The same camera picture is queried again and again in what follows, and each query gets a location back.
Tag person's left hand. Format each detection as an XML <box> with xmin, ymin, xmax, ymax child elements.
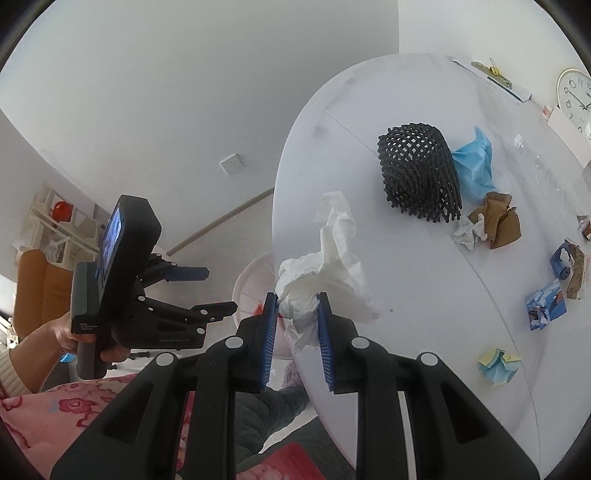
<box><xmin>21</xmin><ymin>315</ymin><xmax>132</xmax><ymax>393</ymax></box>

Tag small torn blue wrapper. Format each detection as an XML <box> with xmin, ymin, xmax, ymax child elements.
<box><xmin>550</xmin><ymin>240</ymin><xmax>575</xmax><ymax>280</ymax></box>

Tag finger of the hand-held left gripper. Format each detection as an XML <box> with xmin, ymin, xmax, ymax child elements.
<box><xmin>139</xmin><ymin>254</ymin><xmax>211</xmax><ymax>288</ymax></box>
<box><xmin>140</xmin><ymin>296</ymin><xmax>238</xmax><ymax>325</ymax></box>

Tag orange chair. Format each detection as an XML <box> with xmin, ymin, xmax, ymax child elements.
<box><xmin>11</xmin><ymin>249</ymin><xmax>77</xmax><ymax>330</ymax></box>

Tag yellow binder clip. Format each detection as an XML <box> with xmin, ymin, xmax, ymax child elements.
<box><xmin>471</xmin><ymin>58</ymin><xmax>504</xmax><ymax>77</ymax></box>

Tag white shelf rack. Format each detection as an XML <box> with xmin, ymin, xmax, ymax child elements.
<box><xmin>18</xmin><ymin>181</ymin><xmax>105</xmax><ymax>273</ymax></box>

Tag round white wall clock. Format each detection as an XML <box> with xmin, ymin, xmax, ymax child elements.
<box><xmin>556</xmin><ymin>68</ymin><xmax>591</xmax><ymax>139</ymax></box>

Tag pink floral garment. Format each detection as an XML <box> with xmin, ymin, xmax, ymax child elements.
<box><xmin>0</xmin><ymin>374</ymin><xmax>333</xmax><ymax>480</ymax></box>

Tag white paper sheet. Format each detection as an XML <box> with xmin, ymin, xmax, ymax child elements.
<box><xmin>451</xmin><ymin>58</ymin><xmax>532</xmax><ymax>102</ymax></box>

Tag crumpled pale paper ball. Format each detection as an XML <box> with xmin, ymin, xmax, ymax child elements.
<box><xmin>477</xmin><ymin>348</ymin><xmax>522</xmax><ymax>384</ymax></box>

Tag small white crumpled tissue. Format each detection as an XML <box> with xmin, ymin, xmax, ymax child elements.
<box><xmin>451</xmin><ymin>217</ymin><xmax>490</xmax><ymax>251</ymax></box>

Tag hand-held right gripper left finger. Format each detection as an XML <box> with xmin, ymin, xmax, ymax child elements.
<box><xmin>50</xmin><ymin>292</ymin><xmax>280</xmax><ymax>480</ymax></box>

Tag pink fuzzy slipper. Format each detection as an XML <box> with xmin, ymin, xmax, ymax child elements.
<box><xmin>281</xmin><ymin>362</ymin><xmax>305</xmax><ymax>393</ymax></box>

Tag white round waste bin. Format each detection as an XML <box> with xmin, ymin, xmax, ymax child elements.
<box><xmin>232</xmin><ymin>256</ymin><xmax>296</xmax><ymax>365</ymax></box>

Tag large white tissue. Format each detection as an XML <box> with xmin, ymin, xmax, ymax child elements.
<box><xmin>274</xmin><ymin>191</ymin><xmax>384</xmax><ymax>365</ymax></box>

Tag grey-green quilted pants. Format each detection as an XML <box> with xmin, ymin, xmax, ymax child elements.
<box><xmin>231</xmin><ymin>383</ymin><xmax>356</xmax><ymax>480</ymax></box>

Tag torn brown wrapper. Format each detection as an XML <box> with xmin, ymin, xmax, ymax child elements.
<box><xmin>566</xmin><ymin>242</ymin><xmax>591</xmax><ymax>301</ymax></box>

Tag clear crinkled plastic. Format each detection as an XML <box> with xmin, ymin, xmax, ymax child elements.
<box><xmin>512</xmin><ymin>133</ymin><xmax>589</xmax><ymax>217</ymax></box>

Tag crumpled brown paper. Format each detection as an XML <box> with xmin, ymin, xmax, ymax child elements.
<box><xmin>468</xmin><ymin>191</ymin><xmax>522</xmax><ymax>250</ymax></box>

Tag white card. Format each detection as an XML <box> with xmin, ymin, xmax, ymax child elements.
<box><xmin>547</xmin><ymin>111</ymin><xmax>591</xmax><ymax>169</ymax></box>

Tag person's left forearm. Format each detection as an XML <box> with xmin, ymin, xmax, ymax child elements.
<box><xmin>0</xmin><ymin>348</ymin><xmax>33</xmax><ymax>402</ymax></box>

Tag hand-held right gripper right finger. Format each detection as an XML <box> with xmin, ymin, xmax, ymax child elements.
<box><xmin>316</xmin><ymin>291</ymin><xmax>541</xmax><ymax>480</ymax></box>

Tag flat blue printed wrapper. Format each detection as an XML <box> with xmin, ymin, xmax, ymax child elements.
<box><xmin>525</xmin><ymin>279</ymin><xmax>568</xmax><ymax>332</ymax></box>

